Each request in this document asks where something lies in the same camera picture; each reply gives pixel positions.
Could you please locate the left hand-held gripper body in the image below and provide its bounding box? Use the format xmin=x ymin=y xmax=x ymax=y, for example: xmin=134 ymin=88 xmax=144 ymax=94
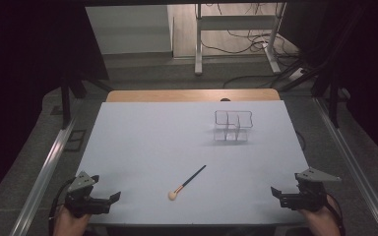
xmin=64 ymin=170 xmax=111 ymax=218

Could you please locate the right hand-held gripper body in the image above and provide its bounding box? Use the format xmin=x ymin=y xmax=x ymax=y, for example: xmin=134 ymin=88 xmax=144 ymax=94
xmin=281 ymin=166 xmax=343 ymax=212

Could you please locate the clear acrylic organizer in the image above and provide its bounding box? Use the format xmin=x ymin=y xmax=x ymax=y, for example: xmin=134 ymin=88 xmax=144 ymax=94
xmin=213 ymin=109 xmax=255 ymax=143

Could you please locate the dark-handled makeup brush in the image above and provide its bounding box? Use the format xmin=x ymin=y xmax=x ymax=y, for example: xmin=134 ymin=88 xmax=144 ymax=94
xmin=167 ymin=164 xmax=208 ymax=202

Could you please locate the person's left hand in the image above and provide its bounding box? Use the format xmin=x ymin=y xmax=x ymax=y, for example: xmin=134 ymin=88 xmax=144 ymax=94
xmin=52 ymin=205 xmax=92 ymax=236

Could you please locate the person's right hand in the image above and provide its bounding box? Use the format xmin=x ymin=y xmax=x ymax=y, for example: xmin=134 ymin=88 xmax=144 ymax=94
xmin=297 ymin=194 xmax=343 ymax=236

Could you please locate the white table cover board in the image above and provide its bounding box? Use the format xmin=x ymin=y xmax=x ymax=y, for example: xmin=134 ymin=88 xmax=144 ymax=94
xmin=75 ymin=100 xmax=310 ymax=227

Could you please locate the black metal stand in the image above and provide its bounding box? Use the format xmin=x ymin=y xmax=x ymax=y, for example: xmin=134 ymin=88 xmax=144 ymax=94
xmin=278 ymin=4 xmax=367 ymax=130
xmin=59 ymin=69 xmax=113 ymax=130

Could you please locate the white power strip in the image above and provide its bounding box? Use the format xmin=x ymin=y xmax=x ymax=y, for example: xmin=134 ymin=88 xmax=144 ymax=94
xmin=287 ymin=67 xmax=307 ymax=82

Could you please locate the dark curtain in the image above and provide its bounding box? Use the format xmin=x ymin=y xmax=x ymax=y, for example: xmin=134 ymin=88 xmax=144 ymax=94
xmin=0 ymin=0 xmax=110 ymax=211
xmin=277 ymin=0 xmax=378 ymax=171

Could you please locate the white cabinet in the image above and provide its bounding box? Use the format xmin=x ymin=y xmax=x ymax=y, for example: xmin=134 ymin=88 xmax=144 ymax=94
xmin=85 ymin=4 xmax=174 ymax=56

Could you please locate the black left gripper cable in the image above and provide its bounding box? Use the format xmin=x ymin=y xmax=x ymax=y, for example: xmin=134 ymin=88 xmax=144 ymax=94
xmin=47 ymin=177 xmax=77 ymax=236

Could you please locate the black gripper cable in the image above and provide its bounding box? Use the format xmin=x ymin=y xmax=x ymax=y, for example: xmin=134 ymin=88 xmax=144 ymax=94
xmin=326 ymin=193 xmax=347 ymax=236
xmin=47 ymin=177 xmax=77 ymax=236

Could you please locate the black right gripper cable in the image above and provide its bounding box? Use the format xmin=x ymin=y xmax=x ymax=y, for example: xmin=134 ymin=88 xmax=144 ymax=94
xmin=326 ymin=193 xmax=347 ymax=236

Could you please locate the aluminium rail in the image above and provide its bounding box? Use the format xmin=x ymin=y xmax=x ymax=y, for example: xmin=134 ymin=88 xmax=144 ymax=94
xmin=17 ymin=117 xmax=77 ymax=236
xmin=312 ymin=96 xmax=378 ymax=236

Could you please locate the black cable beside table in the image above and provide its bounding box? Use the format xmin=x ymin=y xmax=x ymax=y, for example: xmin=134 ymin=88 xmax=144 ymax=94
xmin=294 ymin=130 xmax=307 ymax=151

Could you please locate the black floor bracket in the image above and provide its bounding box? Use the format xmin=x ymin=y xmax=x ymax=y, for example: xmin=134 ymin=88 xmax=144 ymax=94
xmin=63 ymin=129 xmax=88 ymax=152

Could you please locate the tangle of black floor cables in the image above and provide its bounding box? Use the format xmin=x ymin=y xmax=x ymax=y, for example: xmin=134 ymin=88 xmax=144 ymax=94
xmin=199 ymin=2 xmax=300 ymax=61

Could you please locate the white metal desk frame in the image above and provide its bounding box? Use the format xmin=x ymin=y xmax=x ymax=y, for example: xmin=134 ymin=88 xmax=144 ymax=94
xmin=194 ymin=2 xmax=287 ymax=77

